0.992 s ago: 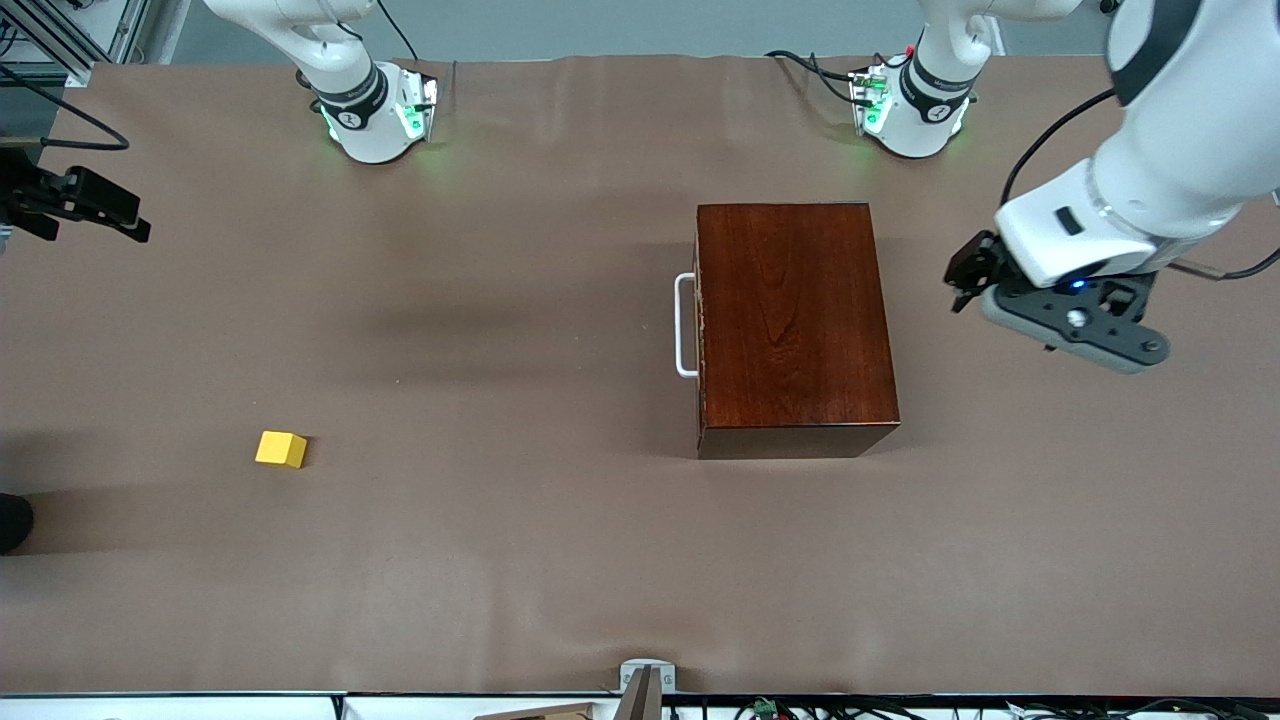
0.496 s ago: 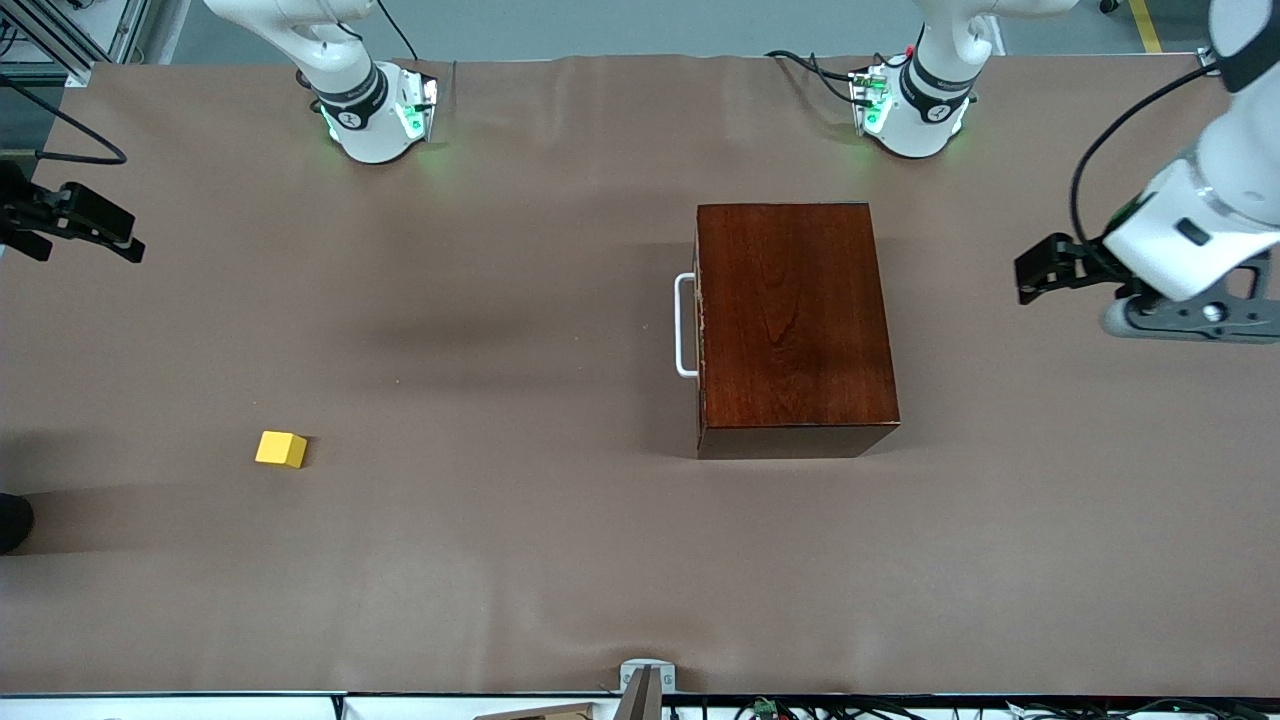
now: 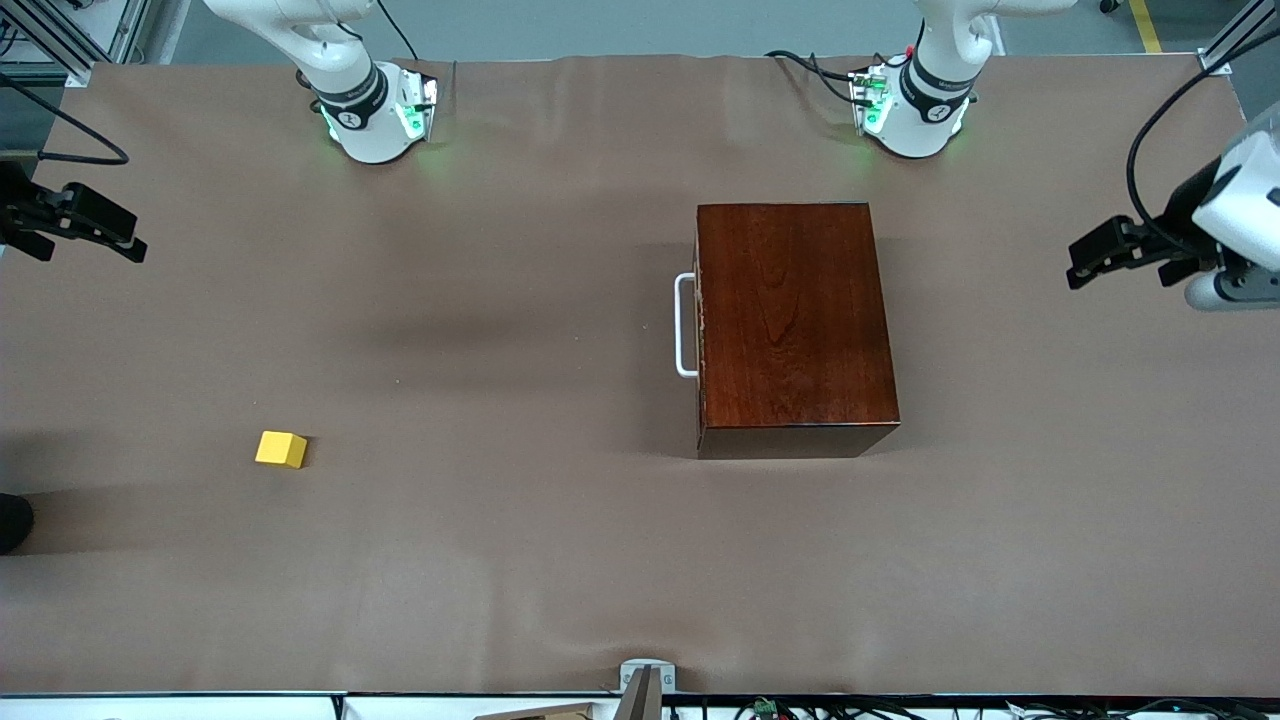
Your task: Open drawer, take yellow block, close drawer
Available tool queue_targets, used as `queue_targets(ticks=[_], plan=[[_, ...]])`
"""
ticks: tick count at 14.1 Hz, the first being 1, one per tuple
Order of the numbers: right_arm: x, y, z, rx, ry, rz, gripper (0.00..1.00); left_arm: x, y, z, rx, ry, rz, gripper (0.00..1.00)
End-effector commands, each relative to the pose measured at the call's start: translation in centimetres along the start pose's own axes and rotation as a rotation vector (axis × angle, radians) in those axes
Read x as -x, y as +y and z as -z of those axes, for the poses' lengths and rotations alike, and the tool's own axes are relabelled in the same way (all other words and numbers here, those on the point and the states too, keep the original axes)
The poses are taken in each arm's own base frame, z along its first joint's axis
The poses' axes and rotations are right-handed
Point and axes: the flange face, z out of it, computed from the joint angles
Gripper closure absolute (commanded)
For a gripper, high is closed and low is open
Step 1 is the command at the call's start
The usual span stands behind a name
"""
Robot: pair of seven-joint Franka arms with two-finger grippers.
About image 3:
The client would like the yellow block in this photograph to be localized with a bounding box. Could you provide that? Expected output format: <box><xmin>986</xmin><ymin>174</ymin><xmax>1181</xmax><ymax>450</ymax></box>
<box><xmin>255</xmin><ymin>431</ymin><xmax>309</xmax><ymax>469</ymax></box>

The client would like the wooden drawer with white handle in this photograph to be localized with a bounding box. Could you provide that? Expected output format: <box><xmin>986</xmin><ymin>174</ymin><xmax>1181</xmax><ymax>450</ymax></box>
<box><xmin>675</xmin><ymin>205</ymin><xmax>706</xmax><ymax>456</ymax></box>

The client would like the black round object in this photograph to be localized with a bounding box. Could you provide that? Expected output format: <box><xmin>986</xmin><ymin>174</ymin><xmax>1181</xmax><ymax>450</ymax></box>
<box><xmin>0</xmin><ymin>493</ymin><xmax>35</xmax><ymax>555</ymax></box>

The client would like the dark brown wooden cabinet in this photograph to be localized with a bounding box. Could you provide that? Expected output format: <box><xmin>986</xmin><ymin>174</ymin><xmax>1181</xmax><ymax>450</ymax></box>
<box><xmin>695</xmin><ymin>202</ymin><xmax>901</xmax><ymax>460</ymax></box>

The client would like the brown table cover mat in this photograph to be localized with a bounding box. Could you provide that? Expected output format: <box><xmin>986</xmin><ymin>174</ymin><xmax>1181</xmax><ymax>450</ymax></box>
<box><xmin>0</xmin><ymin>52</ymin><xmax>1280</xmax><ymax>698</ymax></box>

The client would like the brown cardboard piece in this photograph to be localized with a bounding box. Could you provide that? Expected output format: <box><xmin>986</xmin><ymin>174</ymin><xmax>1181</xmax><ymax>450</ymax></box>
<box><xmin>473</xmin><ymin>702</ymin><xmax>601</xmax><ymax>720</ymax></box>

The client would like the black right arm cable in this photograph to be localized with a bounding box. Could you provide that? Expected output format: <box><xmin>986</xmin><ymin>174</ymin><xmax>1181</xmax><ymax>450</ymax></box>
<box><xmin>0</xmin><ymin>72</ymin><xmax>131</xmax><ymax>166</ymax></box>

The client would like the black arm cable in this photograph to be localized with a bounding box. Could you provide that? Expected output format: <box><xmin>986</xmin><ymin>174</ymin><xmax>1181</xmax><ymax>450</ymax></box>
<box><xmin>1127</xmin><ymin>25</ymin><xmax>1280</xmax><ymax>251</ymax></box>
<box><xmin>0</xmin><ymin>72</ymin><xmax>131</xmax><ymax>166</ymax></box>

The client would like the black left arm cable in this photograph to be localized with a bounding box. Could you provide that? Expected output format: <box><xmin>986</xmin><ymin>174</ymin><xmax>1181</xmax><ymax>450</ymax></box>
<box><xmin>1127</xmin><ymin>25</ymin><xmax>1280</xmax><ymax>251</ymax></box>

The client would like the aluminium frame profile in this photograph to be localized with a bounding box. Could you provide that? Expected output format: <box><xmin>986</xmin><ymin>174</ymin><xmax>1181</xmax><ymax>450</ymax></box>
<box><xmin>1200</xmin><ymin>0</ymin><xmax>1280</xmax><ymax>76</ymax></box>
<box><xmin>0</xmin><ymin>0</ymin><xmax>151</xmax><ymax>89</ymax></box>

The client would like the black right base cable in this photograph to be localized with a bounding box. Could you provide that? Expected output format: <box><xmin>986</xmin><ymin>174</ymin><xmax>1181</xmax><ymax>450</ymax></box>
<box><xmin>375</xmin><ymin>0</ymin><xmax>416</xmax><ymax>61</ymax></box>

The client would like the black base cable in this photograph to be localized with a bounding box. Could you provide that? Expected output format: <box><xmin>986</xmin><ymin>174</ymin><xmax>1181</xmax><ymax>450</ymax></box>
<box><xmin>765</xmin><ymin>45</ymin><xmax>876</xmax><ymax>106</ymax></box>
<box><xmin>375</xmin><ymin>0</ymin><xmax>416</xmax><ymax>61</ymax></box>

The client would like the black left base cable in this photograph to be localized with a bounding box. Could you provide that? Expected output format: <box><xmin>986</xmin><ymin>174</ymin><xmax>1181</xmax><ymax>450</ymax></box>
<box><xmin>765</xmin><ymin>45</ymin><xmax>876</xmax><ymax>106</ymax></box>

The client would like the grey metal clamp bracket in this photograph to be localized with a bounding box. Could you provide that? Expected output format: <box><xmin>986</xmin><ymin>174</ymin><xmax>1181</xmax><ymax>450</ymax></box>
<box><xmin>618</xmin><ymin>658</ymin><xmax>677</xmax><ymax>720</ymax></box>

